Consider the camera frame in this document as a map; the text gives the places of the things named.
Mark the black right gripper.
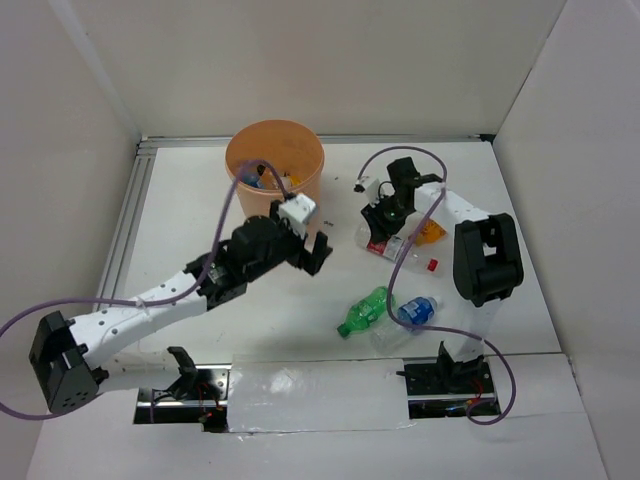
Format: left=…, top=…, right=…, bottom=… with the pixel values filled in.
left=362, top=193, right=414, bottom=244

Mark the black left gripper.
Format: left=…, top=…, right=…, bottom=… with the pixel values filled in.
left=246, top=200, right=333, bottom=283

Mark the red label clear water bottle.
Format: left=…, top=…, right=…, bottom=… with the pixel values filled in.
left=355, top=221, right=441, bottom=274

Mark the green plastic bottle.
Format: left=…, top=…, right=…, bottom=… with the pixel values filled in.
left=336, top=286, right=388, bottom=338

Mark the yellow cap clear bottle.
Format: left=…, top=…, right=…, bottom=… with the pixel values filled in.
left=272, top=173, right=301, bottom=190

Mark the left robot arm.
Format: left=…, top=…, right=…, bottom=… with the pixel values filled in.
left=29, top=194, right=332, bottom=416

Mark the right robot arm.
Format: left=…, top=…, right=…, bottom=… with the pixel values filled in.
left=354, top=157, right=524, bottom=392

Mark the orange plastic bin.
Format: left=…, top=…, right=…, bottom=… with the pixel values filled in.
left=225, top=120, right=325, bottom=216

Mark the orange juice bottle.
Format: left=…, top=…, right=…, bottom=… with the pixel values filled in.
left=414, top=220, right=447, bottom=246

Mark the blue label bottle white cap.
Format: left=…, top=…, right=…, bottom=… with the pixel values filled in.
left=370, top=297, right=440, bottom=355

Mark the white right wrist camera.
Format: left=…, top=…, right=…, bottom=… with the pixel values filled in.
left=354, top=175, right=381, bottom=206

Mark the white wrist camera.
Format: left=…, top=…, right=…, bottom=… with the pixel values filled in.
left=354, top=175, right=381, bottom=206
left=277, top=194, right=317, bottom=239

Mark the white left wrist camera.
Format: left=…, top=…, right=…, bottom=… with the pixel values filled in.
left=277, top=194, right=317, bottom=239

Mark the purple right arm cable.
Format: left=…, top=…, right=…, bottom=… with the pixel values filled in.
left=357, top=145, right=517, bottom=426

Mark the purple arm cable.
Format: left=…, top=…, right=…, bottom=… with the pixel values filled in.
left=0, top=158, right=296, bottom=420
left=357, top=145, right=517, bottom=426

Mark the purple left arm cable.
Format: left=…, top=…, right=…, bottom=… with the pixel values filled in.
left=0, top=158, right=296, bottom=420

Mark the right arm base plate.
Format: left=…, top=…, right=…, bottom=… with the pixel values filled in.
left=396, top=359, right=501, bottom=420

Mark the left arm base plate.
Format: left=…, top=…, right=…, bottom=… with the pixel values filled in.
left=133, top=364, right=232, bottom=433

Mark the aluminium frame rail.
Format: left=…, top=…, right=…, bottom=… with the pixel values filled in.
left=78, top=133, right=496, bottom=364

